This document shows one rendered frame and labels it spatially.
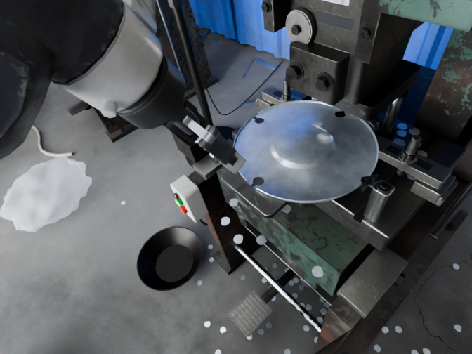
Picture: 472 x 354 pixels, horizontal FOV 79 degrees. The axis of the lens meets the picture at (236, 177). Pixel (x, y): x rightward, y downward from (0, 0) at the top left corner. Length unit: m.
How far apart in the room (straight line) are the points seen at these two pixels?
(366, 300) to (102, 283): 1.18
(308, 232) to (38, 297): 1.34
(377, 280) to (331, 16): 0.46
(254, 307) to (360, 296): 0.55
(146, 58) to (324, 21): 0.32
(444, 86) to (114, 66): 0.66
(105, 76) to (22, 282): 1.58
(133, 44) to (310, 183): 0.39
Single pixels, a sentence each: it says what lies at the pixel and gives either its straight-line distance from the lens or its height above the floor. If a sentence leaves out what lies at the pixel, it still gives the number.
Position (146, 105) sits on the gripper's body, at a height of 1.07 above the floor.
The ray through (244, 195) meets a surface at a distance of 0.54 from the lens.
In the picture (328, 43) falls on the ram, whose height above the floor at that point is 0.98.
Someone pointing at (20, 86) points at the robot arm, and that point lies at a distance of 0.23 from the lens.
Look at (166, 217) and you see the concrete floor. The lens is 1.55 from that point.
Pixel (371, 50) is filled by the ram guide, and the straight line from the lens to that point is 0.44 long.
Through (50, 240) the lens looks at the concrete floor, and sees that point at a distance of 1.82.
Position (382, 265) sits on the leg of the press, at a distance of 0.65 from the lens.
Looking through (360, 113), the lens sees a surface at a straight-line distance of 0.55.
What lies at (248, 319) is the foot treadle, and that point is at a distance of 1.08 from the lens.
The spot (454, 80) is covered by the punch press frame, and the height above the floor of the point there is 0.83.
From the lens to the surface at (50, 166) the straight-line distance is 1.95.
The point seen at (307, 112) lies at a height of 0.78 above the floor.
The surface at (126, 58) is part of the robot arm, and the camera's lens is 0.26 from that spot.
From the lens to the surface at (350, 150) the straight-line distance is 0.61.
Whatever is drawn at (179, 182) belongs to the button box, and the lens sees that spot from 0.80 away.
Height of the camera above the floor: 1.21
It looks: 50 degrees down
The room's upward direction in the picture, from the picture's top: 13 degrees counter-clockwise
